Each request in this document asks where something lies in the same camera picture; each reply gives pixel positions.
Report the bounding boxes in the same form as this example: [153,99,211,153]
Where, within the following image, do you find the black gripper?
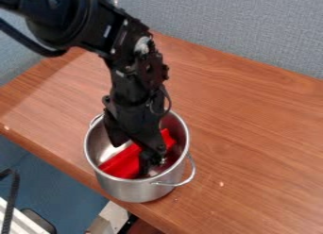
[102,85,174,179]

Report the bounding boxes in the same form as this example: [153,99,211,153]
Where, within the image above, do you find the metal pot with handles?
[83,111,197,203]

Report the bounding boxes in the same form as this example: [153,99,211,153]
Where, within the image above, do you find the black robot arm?
[0,0,173,176]

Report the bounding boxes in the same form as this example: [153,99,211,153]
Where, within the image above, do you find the white ribbed appliance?
[0,197,50,234]

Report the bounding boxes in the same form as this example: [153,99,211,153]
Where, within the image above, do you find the white bracket under table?
[85,201,130,234]

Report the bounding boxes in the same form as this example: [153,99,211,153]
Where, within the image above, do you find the black cable lower left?
[0,167,22,234]

